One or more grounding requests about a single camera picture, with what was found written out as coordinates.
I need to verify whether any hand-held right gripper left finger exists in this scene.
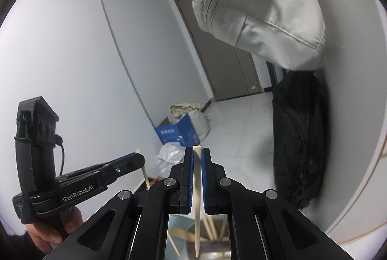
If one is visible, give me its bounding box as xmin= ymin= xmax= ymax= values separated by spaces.
xmin=42 ymin=147 xmax=194 ymax=260

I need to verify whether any black cable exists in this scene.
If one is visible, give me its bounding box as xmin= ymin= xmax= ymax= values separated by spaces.
xmin=55 ymin=134 xmax=65 ymax=177

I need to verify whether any brown door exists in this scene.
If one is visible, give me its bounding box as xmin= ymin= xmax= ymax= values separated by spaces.
xmin=175 ymin=0 xmax=262 ymax=102

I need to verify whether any blue cardboard box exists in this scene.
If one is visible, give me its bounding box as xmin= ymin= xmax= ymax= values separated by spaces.
xmin=155 ymin=113 xmax=200 ymax=146

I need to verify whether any white plastic bag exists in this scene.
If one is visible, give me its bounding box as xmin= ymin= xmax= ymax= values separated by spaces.
xmin=157 ymin=142 xmax=186 ymax=164

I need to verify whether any black hanging jacket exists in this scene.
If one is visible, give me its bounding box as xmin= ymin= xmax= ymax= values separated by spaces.
xmin=272 ymin=69 xmax=331 ymax=212

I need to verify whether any beige cloth bag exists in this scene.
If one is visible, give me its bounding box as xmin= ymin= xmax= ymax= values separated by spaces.
xmin=169 ymin=101 xmax=203 ymax=118

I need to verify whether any white woven sack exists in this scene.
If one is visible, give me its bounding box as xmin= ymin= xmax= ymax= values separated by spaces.
xmin=187 ymin=109 xmax=210 ymax=141

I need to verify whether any person's left forearm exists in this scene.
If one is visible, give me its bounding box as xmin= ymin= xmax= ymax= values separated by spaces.
xmin=0 ymin=218 xmax=46 ymax=260

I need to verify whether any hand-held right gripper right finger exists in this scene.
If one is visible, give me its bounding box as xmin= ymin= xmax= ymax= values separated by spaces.
xmin=202 ymin=148 xmax=354 ymax=260

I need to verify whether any white cylindrical holder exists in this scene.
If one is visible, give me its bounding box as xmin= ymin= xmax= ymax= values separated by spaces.
xmin=166 ymin=214 xmax=230 ymax=260

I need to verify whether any beige backpack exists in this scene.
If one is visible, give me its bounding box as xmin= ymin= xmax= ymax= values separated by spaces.
xmin=192 ymin=0 xmax=326 ymax=71

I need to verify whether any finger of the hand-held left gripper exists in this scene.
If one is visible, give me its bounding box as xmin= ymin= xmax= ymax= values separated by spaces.
xmin=97 ymin=154 xmax=146 ymax=187
xmin=65 ymin=153 xmax=136 ymax=179

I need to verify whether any wooden chopstick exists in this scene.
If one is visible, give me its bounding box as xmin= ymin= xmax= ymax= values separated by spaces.
xmin=202 ymin=214 xmax=216 ymax=241
xmin=167 ymin=234 xmax=182 ymax=257
xmin=193 ymin=145 xmax=202 ymax=258
xmin=136 ymin=149 xmax=152 ymax=190

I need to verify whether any person's left hand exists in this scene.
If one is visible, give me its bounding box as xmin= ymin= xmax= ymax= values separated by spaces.
xmin=26 ymin=206 xmax=84 ymax=254

